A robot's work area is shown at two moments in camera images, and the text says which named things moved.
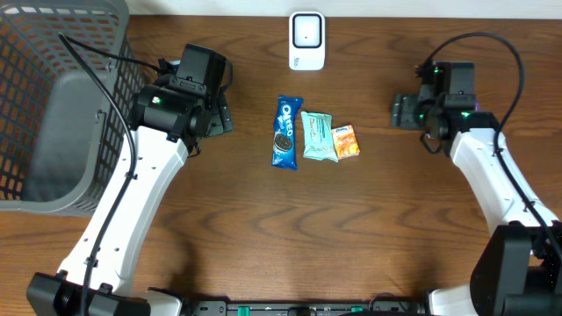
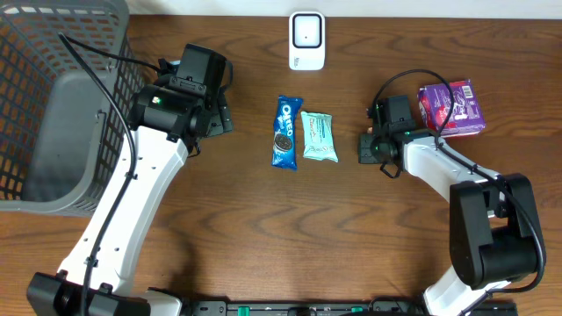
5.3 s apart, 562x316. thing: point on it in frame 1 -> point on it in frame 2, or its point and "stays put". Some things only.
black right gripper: [402, 111] -> [364, 147]
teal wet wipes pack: [319, 143] stays put
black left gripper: [224, 119] stays put
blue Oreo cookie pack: [285, 132] stays put
